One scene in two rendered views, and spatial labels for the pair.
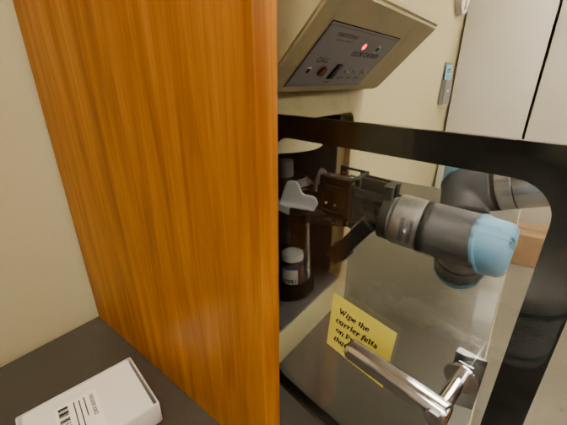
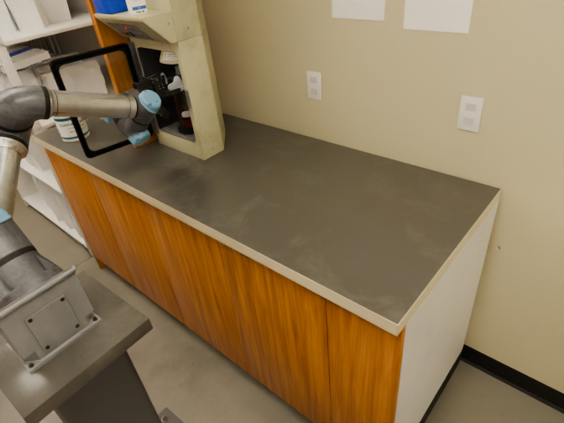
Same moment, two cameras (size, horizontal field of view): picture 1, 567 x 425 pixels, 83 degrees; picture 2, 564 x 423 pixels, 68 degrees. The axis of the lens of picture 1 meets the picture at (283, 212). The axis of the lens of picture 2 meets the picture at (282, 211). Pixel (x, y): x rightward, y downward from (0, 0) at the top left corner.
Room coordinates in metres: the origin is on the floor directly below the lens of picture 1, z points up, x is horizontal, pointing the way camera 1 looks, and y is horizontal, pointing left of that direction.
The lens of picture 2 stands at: (1.12, -1.67, 1.73)
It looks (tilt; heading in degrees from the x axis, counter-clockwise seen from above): 35 degrees down; 97
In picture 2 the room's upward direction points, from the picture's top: 6 degrees counter-clockwise
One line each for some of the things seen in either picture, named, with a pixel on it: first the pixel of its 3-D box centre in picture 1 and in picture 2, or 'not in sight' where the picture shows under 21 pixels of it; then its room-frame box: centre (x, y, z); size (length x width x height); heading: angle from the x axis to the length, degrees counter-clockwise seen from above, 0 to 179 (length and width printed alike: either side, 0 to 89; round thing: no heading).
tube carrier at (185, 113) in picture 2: not in sight; (185, 102); (0.57, -0.01, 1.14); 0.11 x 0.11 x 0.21
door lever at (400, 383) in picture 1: (405, 368); not in sight; (0.20, -0.10, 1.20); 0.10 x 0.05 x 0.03; 42
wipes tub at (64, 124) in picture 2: not in sight; (70, 122); (-0.08, 0.18, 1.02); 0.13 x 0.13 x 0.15
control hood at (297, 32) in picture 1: (356, 51); (134, 27); (0.48, -0.10, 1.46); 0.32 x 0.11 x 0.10; 142
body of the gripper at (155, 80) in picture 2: not in sight; (150, 89); (0.49, -0.12, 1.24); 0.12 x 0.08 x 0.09; 52
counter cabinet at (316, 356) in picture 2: not in sight; (236, 244); (0.69, -0.11, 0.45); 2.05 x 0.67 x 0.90; 142
